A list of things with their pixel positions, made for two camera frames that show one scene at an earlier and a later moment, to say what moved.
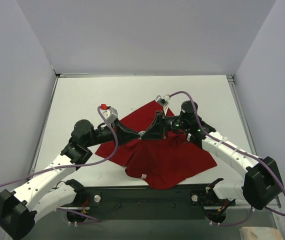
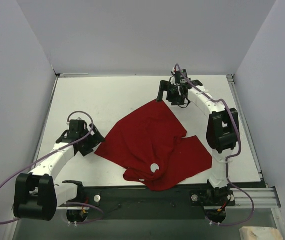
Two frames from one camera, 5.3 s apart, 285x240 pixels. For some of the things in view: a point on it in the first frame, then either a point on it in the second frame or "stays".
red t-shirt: (162, 163) stays
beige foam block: (256, 233) stays
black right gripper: (161, 126) to (167, 88)
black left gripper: (118, 131) to (91, 139)
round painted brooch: (141, 133) to (154, 166)
